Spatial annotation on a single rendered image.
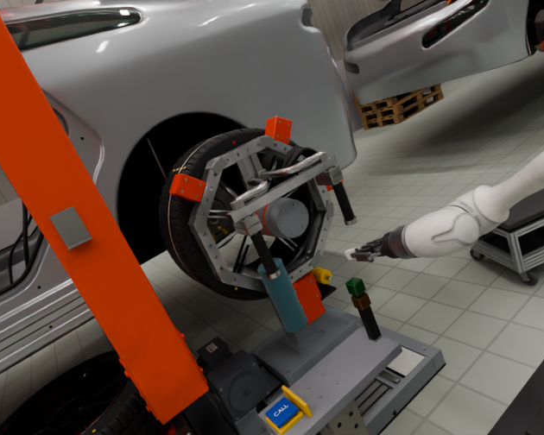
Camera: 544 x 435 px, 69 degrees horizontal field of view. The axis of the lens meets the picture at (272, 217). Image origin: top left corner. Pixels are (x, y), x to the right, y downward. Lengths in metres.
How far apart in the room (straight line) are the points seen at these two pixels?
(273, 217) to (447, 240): 0.56
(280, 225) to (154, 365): 0.55
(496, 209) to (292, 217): 0.59
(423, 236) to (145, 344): 0.79
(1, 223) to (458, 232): 5.25
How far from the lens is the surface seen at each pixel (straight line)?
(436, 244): 0.98
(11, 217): 5.66
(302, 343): 1.79
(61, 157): 1.10
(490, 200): 1.07
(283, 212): 1.28
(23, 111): 1.12
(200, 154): 1.42
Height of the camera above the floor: 1.24
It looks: 16 degrees down
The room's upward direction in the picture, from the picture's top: 23 degrees counter-clockwise
